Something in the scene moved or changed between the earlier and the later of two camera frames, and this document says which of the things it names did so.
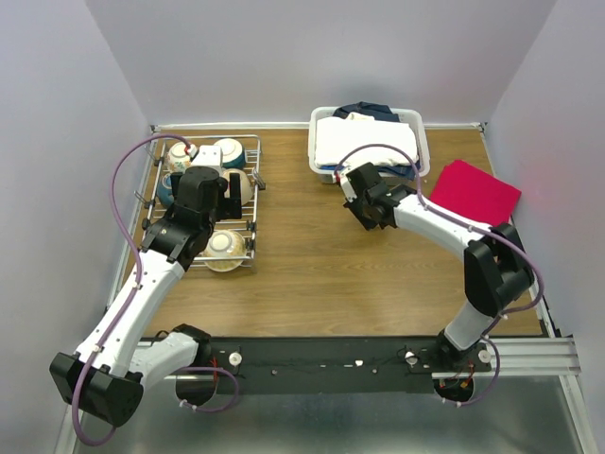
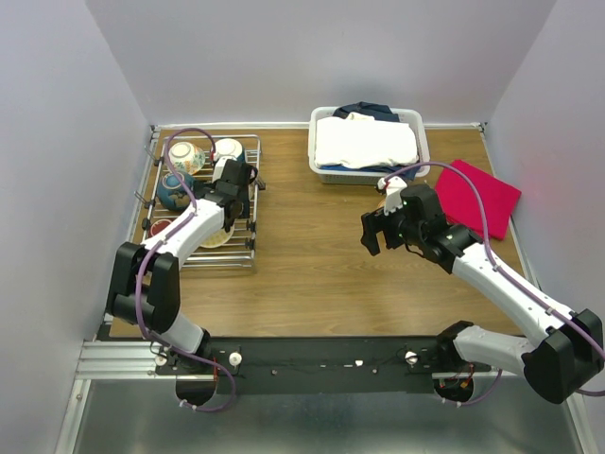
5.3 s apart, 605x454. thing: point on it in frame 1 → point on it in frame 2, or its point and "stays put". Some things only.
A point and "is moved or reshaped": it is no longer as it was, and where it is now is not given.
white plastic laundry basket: (409, 116) stays put
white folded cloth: (338, 134) stays put
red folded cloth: (480, 195) stays put
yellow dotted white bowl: (225, 243) is moved or reshaped
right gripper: (367, 223) → (374, 221)
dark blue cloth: (381, 113) stays put
